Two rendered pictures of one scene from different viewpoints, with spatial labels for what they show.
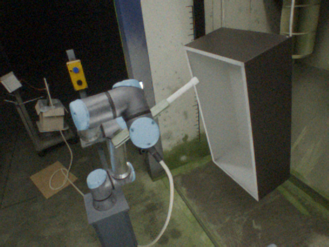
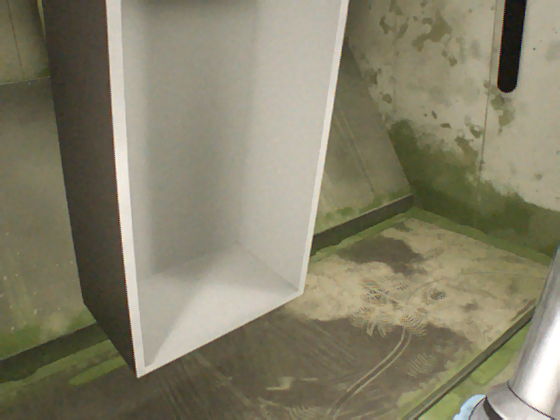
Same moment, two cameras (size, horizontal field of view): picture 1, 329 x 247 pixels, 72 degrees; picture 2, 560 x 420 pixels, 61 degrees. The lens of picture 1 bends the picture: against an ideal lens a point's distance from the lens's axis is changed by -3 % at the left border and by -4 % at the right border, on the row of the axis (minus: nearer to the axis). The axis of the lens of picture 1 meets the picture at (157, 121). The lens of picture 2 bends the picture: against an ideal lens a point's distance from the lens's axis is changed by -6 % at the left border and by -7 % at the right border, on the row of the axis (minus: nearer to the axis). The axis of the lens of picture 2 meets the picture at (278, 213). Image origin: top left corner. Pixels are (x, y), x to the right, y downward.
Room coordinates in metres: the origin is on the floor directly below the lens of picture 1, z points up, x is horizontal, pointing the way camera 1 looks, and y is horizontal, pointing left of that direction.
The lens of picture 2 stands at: (1.73, 0.58, 1.34)
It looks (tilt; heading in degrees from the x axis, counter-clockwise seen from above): 23 degrees down; 251
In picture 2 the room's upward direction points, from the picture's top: 3 degrees counter-clockwise
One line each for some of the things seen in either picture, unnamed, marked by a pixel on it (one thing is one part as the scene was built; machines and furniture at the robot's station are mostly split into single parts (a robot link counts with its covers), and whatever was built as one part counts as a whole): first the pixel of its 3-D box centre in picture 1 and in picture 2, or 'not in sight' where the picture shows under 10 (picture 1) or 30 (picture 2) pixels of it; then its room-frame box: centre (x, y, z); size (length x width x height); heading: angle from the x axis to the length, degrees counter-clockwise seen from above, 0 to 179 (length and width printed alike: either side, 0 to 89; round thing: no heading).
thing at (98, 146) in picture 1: (93, 127); not in sight; (2.16, 0.68, 0.82); 0.06 x 0.06 x 1.64; 18
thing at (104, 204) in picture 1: (103, 196); not in sight; (1.29, 0.49, 0.69); 0.19 x 0.19 x 0.10
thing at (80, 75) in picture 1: (77, 75); not in sight; (2.11, 0.66, 1.42); 0.12 x 0.06 x 0.26; 108
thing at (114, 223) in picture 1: (114, 226); not in sight; (1.29, 0.49, 0.32); 0.31 x 0.31 x 0.64; 18
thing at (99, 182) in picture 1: (100, 183); not in sight; (1.29, 0.49, 0.83); 0.17 x 0.15 x 0.18; 112
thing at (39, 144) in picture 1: (39, 111); not in sight; (3.27, 1.76, 0.64); 0.73 x 0.50 x 1.27; 119
